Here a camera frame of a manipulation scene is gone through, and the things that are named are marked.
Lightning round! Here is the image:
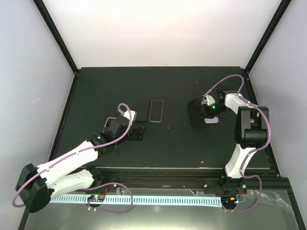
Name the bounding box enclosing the lavender phone case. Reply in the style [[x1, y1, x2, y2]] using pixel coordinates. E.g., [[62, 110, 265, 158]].
[[201, 99, 219, 124]]

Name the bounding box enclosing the phone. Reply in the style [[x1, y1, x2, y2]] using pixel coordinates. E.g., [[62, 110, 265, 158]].
[[188, 99, 202, 127], [104, 117, 116, 127]]

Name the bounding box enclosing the silver black smartphone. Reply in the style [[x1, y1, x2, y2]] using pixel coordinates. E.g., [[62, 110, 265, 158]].
[[148, 100, 164, 123]]

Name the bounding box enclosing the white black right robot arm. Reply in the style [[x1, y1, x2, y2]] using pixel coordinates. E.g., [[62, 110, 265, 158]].
[[201, 91, 272, 193]]

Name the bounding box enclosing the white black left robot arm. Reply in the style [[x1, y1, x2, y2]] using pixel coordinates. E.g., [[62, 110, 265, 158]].
[[12, 116, 146, 213]]

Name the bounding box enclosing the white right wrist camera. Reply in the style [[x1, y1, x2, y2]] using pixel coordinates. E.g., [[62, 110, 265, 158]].
[[201, 95, 216, 106]]

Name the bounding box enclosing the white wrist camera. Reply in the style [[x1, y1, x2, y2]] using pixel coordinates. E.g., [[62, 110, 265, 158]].
[[201, 95, 216, 106], [118, 109, 137, 122]]

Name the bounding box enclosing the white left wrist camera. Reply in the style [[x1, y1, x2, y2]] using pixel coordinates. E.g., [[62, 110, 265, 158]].
[[118, 109, 137, 122]]

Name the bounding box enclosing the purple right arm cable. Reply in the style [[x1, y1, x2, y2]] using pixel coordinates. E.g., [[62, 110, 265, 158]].
[[205, 74, 271, 213]]

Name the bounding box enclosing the light blue slotted cable duct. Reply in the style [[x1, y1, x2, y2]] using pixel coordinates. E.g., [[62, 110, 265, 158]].
[[50, 194, 222, 207]]

